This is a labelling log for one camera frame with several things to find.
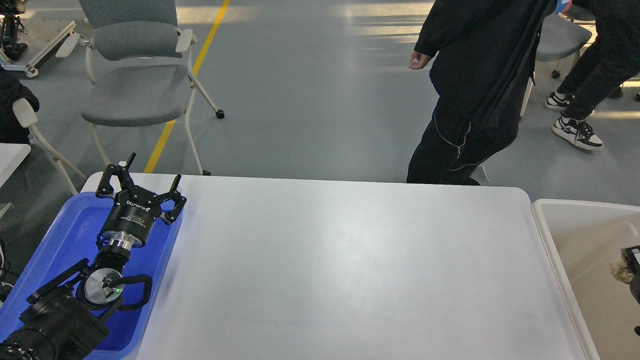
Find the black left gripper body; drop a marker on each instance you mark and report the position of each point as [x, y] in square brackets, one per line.
[131, 219]

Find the black jacket on chair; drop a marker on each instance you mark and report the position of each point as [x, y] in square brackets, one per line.
[11, 90]

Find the beige paper ball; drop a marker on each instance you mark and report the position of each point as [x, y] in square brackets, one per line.
[621, 270]

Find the white plastic bin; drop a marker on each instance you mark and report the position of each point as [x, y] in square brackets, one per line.
[582, 239]

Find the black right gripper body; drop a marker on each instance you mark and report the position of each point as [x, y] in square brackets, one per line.
[635, 287]

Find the right metal floor plate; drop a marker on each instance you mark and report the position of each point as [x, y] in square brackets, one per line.
[480, 175]

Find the grey office chair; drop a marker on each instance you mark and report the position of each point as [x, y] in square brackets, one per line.
[146, 95]

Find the person in black clothes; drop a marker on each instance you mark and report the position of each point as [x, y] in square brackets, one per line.
[482, 55]

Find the white chair at left edge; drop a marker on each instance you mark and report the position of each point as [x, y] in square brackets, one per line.
[27, 118]

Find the white grey rolling chair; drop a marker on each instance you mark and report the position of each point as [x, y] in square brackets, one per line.
[560, 38]

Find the white side table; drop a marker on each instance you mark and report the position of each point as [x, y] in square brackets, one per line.
[11, 156]

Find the seated person black trousers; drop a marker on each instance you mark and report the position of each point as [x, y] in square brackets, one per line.
[613, 58]

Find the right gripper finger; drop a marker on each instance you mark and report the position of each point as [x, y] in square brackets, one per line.
[631, 257]

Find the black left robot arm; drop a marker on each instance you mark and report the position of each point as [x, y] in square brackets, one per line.
[89, 288]

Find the blue plastic tray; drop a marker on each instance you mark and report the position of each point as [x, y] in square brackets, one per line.
[71, 238]

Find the white equipment stand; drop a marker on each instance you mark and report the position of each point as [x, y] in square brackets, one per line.
[25, 43]

